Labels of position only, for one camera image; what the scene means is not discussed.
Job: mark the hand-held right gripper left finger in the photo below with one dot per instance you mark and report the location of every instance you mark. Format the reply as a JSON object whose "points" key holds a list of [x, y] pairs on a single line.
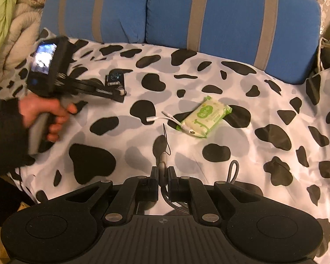
{"points": [[154, 176]]}

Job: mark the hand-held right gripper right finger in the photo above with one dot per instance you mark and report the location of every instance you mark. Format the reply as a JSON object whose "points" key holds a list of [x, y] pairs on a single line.
{"points": [[172, 176]]}

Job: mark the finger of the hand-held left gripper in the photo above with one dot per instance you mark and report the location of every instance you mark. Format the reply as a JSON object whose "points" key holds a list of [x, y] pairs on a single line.
{"points": [[85, 84], [99, 95]]}

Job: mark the small black packet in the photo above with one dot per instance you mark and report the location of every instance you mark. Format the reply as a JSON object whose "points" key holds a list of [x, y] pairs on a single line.
{"points": [[114, 78]]}

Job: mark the person's left forearm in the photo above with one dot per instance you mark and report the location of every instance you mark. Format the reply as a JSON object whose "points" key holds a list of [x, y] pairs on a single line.
{"points": [[5, 134]]}

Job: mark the person's left hand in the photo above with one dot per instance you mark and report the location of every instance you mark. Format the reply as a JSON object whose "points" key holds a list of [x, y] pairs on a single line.
{"points": [[38, 106]]}

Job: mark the beige quilted blanket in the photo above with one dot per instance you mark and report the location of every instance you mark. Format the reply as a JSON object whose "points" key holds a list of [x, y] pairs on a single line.
{"points": [[24, 33]]}

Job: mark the green wet wipes pack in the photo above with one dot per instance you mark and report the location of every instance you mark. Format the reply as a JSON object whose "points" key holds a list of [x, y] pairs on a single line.
{"points": [[206, 115]]}

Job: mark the narrow blue striped cushion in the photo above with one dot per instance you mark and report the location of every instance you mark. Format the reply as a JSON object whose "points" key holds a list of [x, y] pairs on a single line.
{"points": [[112, 11]]}

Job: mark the green cloth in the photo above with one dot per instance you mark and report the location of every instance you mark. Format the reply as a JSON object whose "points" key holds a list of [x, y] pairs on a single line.
{"points": [[2, 13]]}

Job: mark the cow print blanket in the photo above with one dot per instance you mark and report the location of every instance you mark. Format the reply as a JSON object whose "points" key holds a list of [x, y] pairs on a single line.
{"points": [[264, 101]]}

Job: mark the wide blue striped cushion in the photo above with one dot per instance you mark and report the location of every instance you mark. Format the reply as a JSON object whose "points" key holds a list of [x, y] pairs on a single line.
{"points": [[231, 24]]}

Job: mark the cow print tote bag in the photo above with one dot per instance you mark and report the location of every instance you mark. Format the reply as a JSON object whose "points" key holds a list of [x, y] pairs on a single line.
{"points": [[327, 85]]}

